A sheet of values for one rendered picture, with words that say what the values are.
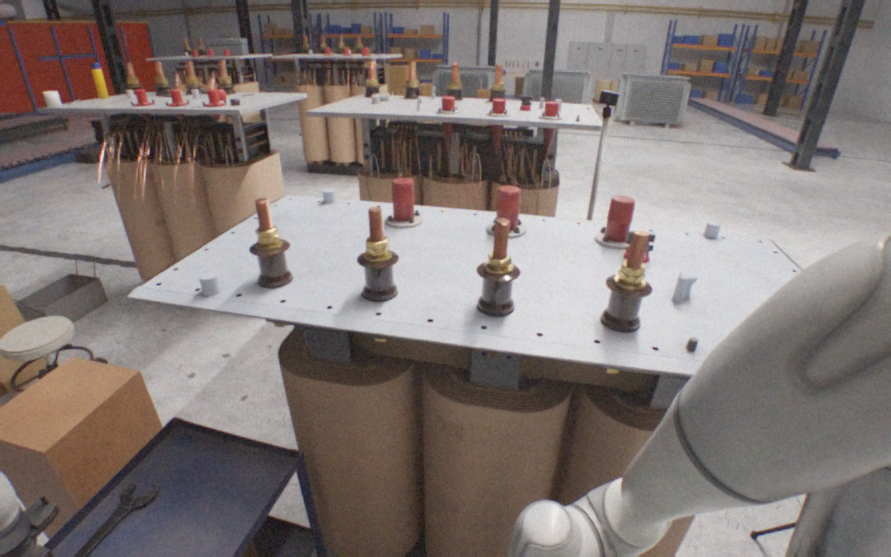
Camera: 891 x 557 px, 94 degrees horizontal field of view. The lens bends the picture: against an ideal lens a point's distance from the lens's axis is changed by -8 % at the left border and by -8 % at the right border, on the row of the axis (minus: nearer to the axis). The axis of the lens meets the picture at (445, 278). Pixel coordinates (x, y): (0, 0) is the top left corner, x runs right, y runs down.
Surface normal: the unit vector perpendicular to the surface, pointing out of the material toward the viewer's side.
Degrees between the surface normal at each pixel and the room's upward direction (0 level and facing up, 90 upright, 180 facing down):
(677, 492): 105
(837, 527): 90
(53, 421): 0
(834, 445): 98
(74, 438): 90
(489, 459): 90
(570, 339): 0
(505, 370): 90
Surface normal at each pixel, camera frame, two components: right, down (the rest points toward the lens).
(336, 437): -0.20, 0.46
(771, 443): -0.76, 0.38
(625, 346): 0.02, -0.88
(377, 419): 0.33, 0.45
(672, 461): -0.95, 0.26
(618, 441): -0.52, 0.40
